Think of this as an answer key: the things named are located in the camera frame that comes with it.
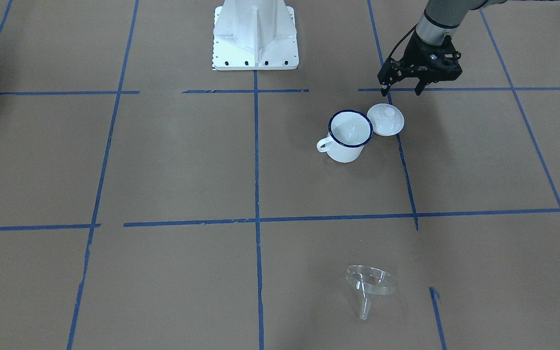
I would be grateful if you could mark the white ceramic lid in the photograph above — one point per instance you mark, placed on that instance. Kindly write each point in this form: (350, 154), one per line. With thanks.
(386, 119)

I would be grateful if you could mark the clear plastic funnel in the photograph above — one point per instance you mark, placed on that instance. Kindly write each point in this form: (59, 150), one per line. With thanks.
(369, 283)

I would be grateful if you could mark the white enamel mug blue rim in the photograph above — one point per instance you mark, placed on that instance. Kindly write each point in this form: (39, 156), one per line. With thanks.
(348, 132)

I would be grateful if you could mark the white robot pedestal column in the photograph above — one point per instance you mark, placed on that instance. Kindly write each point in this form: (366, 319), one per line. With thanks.
(255, 35)

